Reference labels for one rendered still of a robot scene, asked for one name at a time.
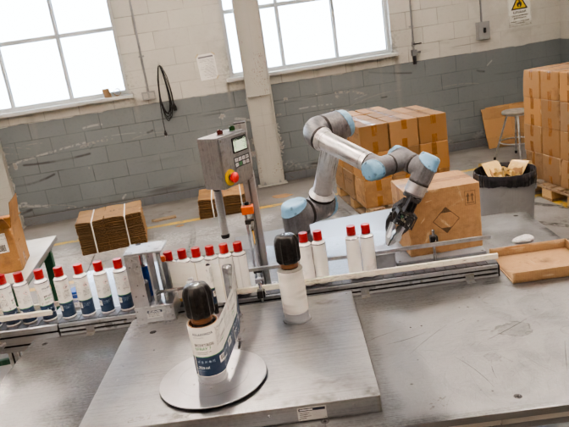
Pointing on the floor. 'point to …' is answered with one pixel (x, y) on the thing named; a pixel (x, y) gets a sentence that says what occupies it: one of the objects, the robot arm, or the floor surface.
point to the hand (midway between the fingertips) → (389, 241)
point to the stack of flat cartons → (111, 227)
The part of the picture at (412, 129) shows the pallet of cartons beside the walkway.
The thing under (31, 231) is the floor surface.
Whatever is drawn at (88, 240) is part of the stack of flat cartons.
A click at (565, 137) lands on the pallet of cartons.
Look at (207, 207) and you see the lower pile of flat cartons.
